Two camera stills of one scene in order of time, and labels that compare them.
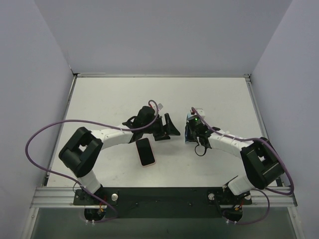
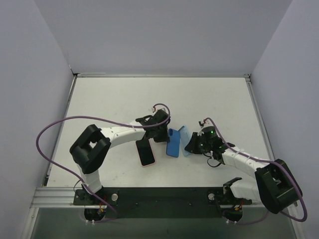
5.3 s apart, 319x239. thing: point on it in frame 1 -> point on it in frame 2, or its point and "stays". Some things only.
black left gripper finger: x=159 y=138 stays
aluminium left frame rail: x=46 y=179 stays
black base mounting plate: x=163 y=202 stays
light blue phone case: x=187 y=128 -> x=184 y=139
